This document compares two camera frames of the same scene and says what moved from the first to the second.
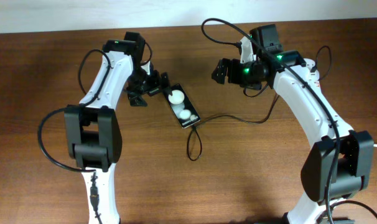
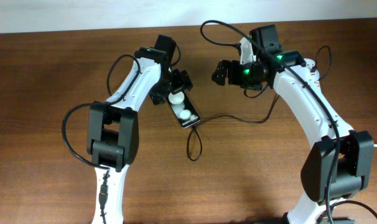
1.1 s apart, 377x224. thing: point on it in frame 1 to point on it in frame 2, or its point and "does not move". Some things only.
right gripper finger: (219, 72) does not move
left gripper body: (141, 83) to (174, 81)
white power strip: (313, 72) does not move
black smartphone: (181, 107) does not move
